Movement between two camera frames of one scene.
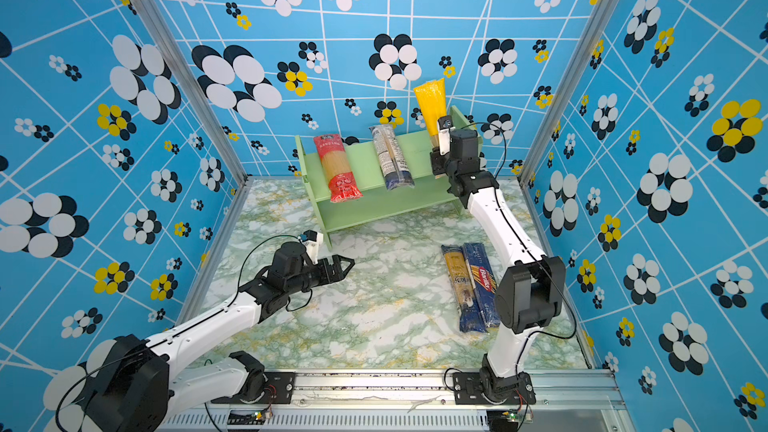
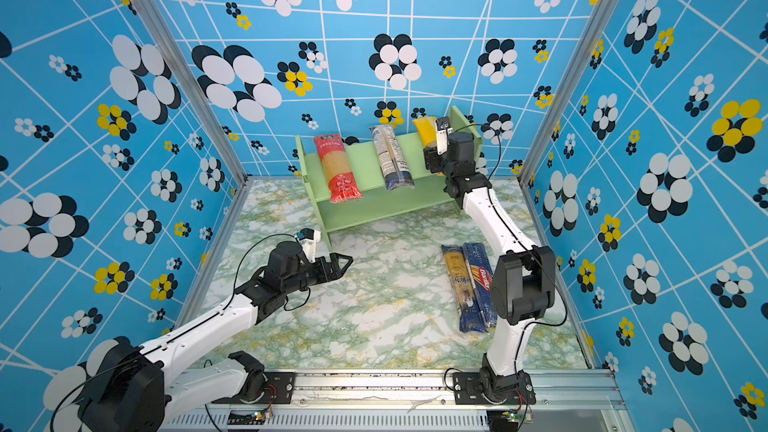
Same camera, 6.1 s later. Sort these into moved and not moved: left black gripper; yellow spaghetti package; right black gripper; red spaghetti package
Moved: yellow spaghetti package
Not moved: left black gripper; right black gripper; red spaghetti package
